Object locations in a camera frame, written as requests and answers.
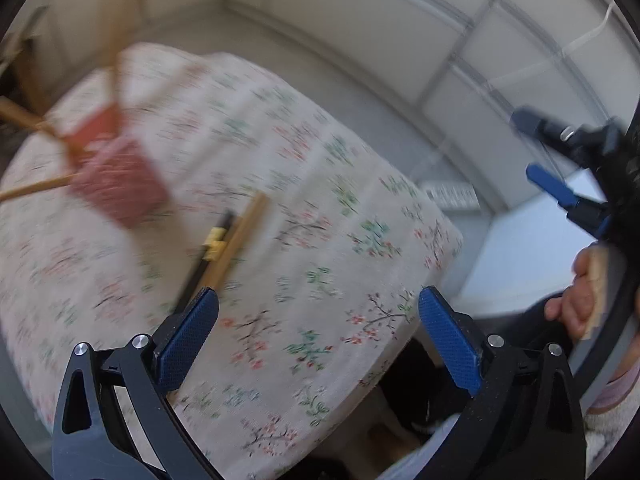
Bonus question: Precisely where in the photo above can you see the light wooden chopstick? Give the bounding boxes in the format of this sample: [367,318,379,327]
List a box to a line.
[0,97,66,141]
[0,172,78,201]
[107,0,131,111]
[197,194,271,293]

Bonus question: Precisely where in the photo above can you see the floral tablecloth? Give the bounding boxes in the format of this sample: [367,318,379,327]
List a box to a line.
[0,42,463,466]

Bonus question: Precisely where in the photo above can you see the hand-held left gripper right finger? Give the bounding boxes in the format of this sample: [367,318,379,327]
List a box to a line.
[418,285,587,480]

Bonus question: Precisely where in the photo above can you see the long white cable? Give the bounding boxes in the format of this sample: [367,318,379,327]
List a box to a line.
[480,2,621,91]

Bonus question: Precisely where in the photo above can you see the white power strip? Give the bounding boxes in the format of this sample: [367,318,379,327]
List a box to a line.
[422,183,481,209]

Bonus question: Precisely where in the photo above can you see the black chopsticks with yellow clip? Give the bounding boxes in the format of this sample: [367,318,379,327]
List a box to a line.
[172,210,236,313]

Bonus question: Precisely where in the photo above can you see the person's right forearm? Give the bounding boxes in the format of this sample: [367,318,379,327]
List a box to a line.
[582,355,640,466]

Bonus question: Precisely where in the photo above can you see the person's dark trousers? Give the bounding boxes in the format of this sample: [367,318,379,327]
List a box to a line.
[377,337,481,436]

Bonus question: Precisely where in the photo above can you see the person's right hand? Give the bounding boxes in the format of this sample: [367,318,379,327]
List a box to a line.
[543,247,601,341]

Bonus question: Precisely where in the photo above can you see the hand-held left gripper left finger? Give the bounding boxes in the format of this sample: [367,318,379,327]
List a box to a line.
[51,286,221,480]

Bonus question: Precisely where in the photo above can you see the white drawer base cabinet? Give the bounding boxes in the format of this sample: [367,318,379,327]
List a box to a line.
[220,0,631,211]

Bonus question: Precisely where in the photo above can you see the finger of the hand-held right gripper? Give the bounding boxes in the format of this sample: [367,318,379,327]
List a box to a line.
[510,107,624,169]
[526,163,612,239]

